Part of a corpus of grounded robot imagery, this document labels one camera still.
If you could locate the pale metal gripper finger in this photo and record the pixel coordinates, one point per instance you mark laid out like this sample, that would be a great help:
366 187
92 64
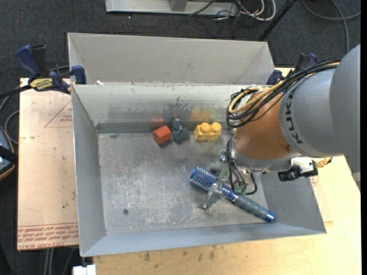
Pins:
214 193

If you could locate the yellow toy brick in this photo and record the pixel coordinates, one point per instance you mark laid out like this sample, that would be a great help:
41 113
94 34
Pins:
207 132

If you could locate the dark grey toy figure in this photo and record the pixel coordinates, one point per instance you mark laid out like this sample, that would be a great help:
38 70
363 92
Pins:
180 134

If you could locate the grey metal bin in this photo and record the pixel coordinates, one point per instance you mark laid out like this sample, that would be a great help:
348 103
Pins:
149 182

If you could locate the red toy block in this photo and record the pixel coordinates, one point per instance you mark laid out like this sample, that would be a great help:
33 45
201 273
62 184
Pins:
162 134

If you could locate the brown cardboard board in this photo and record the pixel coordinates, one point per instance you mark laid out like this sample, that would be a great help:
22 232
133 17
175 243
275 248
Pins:
46 168

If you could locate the black cylinder on white bracket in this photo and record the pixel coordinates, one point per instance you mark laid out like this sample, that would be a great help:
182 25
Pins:
298 169

